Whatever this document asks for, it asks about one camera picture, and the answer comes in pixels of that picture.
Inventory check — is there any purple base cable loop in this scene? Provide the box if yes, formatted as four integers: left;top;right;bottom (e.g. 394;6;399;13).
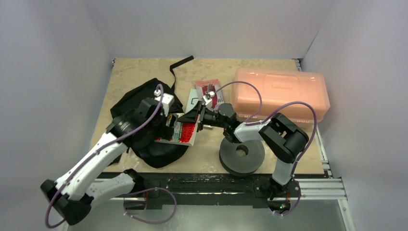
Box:
122;187;178;225

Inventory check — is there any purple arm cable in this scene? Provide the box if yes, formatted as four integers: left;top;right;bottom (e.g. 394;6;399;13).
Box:
212;81;319;167
44;83;165;229

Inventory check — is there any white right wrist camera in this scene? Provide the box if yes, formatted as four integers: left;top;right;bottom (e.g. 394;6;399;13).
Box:
202;91;217;108

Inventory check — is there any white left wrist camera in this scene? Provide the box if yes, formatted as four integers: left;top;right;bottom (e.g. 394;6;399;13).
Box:
154;91;175;116

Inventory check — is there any grey thin notebook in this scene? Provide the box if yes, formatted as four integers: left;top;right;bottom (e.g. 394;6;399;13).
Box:
186;89;212;130

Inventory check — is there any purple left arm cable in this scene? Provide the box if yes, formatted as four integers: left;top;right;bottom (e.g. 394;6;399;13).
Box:
44;83;165;229

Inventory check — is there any black student backpack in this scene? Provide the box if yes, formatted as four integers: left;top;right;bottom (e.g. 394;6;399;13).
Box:
110;55;195;169

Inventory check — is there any translucent pink plastic box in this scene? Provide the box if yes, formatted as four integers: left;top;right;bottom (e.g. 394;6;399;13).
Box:
230;67;330;122

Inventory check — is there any red treehouse paperback book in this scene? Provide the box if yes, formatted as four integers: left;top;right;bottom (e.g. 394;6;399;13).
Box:
154;113;197;146

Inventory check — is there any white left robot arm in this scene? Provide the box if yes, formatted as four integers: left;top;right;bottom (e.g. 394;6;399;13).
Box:
40;94;175;229

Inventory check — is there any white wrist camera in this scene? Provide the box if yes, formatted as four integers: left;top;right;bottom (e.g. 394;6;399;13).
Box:
202;91;217;108
154;91;175;116

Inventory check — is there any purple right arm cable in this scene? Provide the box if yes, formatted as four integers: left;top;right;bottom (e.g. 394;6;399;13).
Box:
212;81;319;167

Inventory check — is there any black metal base rail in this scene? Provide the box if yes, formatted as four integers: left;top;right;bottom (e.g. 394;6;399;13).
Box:
95;172;346;213

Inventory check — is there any white red castle book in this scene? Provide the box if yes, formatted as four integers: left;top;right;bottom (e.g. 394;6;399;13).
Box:
195;79;224;111

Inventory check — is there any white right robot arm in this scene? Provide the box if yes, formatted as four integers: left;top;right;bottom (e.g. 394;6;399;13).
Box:
178;103;309;196

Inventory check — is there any grey filament spool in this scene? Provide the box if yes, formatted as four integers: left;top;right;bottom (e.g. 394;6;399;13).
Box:
219;138;265;177

